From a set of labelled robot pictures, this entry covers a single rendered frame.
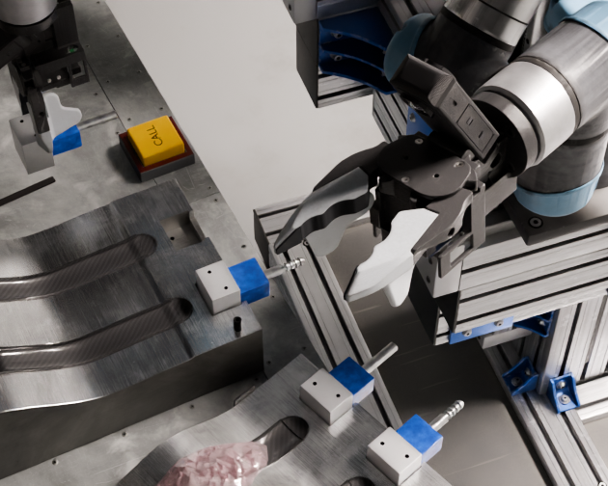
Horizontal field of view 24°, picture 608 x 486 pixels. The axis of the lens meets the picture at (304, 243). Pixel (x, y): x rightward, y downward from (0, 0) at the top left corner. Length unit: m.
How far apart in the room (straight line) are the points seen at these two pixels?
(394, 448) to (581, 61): 0.60
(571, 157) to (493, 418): 1.24
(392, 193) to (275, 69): 2.15
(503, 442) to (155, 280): 0.87
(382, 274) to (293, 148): 2.05
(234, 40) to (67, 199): 1.40
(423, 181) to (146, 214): 0.78
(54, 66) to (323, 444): 0.54
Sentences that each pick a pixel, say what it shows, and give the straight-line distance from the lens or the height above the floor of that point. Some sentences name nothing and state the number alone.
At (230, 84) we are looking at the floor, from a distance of 3.15.
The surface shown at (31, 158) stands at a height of 0.93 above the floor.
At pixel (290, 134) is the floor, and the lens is 3.05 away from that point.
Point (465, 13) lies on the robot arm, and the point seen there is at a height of 1.40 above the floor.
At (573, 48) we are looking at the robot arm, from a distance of 1.13.
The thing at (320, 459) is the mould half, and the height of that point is 0.85.
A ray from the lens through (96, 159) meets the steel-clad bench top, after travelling 1.95.
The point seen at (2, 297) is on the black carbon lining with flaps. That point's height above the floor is 0.90.
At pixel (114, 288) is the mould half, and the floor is 0.89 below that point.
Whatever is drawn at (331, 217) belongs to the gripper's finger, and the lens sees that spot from 1.03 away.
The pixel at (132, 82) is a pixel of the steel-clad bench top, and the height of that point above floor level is 0.80.
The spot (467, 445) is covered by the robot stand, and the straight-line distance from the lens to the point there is 2.36.
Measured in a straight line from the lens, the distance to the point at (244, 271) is 1.68.
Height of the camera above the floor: 2.24
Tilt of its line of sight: 52 degrees down
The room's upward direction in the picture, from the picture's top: straight up
